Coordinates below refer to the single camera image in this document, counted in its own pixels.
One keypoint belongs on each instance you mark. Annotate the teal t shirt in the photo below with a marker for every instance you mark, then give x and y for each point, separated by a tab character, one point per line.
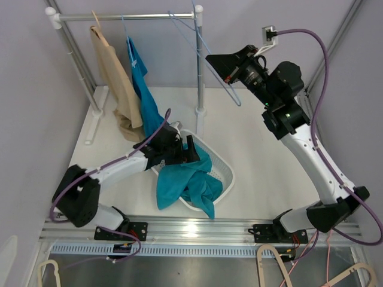
191	182

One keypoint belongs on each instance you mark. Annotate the beige plastic hanger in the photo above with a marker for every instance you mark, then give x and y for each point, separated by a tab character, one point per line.
96	20

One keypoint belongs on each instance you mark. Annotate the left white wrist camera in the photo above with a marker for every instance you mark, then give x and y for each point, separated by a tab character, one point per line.
177	125

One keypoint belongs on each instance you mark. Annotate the aluminium mounting rail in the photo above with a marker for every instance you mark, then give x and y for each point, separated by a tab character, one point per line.
173	237

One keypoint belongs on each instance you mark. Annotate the blue t shirt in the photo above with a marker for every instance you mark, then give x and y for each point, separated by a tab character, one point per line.
149	110

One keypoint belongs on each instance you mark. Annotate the white perforated basket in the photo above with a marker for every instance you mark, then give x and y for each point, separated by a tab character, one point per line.
221	170

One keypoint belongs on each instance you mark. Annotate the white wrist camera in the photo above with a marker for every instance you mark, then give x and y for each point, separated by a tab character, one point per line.
270	39
177	125

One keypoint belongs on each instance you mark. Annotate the beige t shirt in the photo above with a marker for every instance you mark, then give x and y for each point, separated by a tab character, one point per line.
128	110

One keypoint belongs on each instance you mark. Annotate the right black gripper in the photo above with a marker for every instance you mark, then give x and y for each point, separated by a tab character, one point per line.
232	66

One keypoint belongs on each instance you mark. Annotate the metal clothes rack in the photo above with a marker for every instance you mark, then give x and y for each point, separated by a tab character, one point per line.
97	95

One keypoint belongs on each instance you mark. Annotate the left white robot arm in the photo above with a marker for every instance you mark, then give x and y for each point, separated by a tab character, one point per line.
77	196

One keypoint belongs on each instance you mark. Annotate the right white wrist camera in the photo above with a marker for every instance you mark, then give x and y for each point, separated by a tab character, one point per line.
270	39

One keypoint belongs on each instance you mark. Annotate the blue wire hanger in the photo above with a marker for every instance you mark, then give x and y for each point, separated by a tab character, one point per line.
197	17
132	58

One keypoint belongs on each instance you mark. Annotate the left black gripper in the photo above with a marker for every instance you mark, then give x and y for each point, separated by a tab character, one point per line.
181	158

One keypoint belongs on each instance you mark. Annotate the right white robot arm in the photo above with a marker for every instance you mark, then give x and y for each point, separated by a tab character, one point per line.
287	121

